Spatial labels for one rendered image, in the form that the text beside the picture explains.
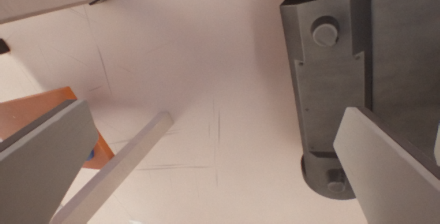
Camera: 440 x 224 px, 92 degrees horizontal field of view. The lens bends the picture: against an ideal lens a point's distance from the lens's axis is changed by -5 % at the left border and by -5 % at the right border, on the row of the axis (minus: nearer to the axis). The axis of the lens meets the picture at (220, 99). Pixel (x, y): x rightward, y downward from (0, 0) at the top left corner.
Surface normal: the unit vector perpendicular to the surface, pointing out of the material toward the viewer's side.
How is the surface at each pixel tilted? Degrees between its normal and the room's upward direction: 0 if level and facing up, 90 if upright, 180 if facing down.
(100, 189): 90
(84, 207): 90
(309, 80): 0
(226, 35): 0
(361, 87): 0
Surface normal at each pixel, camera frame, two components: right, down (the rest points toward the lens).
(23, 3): 0.88, -0.09
